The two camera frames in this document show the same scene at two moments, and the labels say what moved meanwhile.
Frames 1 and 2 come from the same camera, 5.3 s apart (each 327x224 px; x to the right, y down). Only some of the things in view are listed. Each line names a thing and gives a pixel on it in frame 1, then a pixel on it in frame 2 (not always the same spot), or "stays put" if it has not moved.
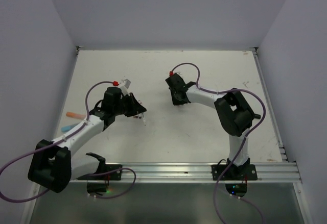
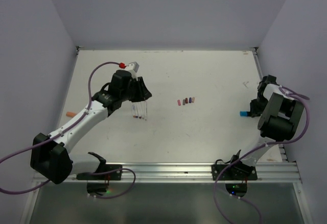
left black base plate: x=116 y=175 stays put
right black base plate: x=247 y=172 stays put
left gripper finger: x=134 y=107 to x=140 y=93
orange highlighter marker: x=75 y=115 stays put
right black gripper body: x=174 y=99 to x=258 y=105
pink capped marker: x=144 y=118 to x=145 y=110
